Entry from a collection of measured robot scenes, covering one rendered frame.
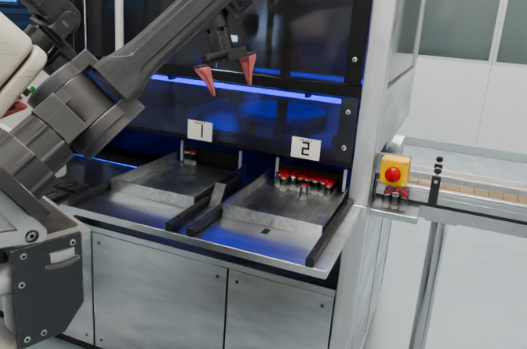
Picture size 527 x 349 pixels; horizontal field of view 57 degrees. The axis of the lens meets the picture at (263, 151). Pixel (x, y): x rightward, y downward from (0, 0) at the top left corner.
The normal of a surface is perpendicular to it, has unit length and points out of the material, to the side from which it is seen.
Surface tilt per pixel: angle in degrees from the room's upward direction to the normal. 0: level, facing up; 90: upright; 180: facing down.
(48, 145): 79
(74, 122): 66
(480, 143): 90
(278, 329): 90
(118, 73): 73
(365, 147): 90
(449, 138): 90
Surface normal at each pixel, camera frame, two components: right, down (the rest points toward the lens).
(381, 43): -0.37, 0.23
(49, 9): 0.74, 0.41
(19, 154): 0.39, -0.18
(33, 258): 0.71, 0.24
